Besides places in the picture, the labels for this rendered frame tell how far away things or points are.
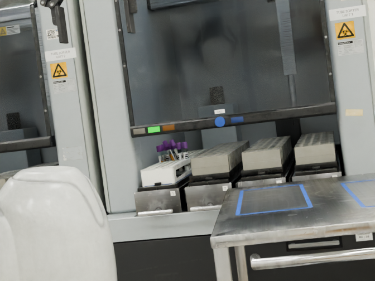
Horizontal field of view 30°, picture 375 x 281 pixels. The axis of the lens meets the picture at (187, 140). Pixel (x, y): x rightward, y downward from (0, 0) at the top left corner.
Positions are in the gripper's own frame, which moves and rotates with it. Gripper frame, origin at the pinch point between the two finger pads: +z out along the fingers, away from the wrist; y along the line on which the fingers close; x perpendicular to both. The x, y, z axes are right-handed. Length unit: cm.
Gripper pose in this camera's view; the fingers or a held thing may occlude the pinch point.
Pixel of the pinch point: (96, 32)
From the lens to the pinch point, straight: 135.8
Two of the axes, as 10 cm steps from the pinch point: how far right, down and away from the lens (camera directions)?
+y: 9.7, -1.1, -2.1
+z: 1.3, 9.9, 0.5
